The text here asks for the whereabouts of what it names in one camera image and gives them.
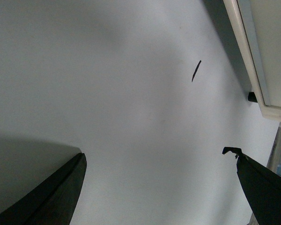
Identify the cream toaster oven body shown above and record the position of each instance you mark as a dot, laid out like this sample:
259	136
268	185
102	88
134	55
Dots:
257	28

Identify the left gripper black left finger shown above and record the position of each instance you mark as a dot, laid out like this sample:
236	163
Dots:
52	202

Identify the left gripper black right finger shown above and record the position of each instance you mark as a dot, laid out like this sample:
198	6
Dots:
261	186

